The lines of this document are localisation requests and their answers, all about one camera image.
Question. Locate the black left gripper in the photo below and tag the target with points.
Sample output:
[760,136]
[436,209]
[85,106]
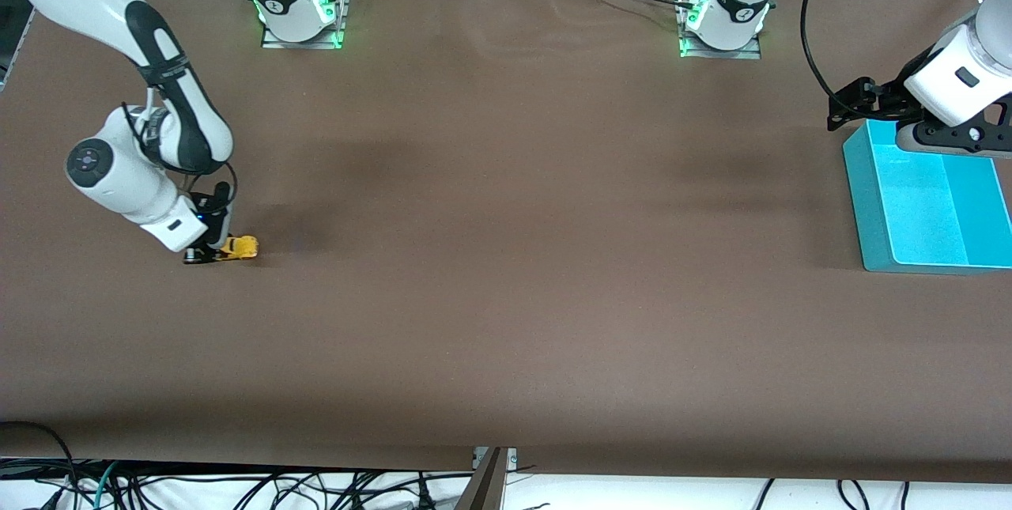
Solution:
[892,96]

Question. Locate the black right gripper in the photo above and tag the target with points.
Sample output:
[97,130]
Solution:
[219,219]

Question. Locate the yellow beetle toy car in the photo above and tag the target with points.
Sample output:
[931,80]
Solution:
[243,246]

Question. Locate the turquoise plastic bin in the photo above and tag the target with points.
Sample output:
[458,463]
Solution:
[925,209]

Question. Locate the brown table mat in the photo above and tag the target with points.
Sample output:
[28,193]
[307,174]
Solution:
[506,257]

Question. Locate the aluminium table leg profile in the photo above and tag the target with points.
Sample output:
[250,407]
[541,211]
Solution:
[484,490]

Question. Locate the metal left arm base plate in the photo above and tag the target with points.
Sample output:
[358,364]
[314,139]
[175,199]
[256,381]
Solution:
[743,54]

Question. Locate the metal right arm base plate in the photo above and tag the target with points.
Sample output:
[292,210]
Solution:
[300,45]

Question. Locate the grey metal side frame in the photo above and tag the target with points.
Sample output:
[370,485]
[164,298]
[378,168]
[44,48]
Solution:
[16,51]

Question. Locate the small silver table bracket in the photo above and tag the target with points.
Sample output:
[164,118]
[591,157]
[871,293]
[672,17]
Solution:
[512,458]

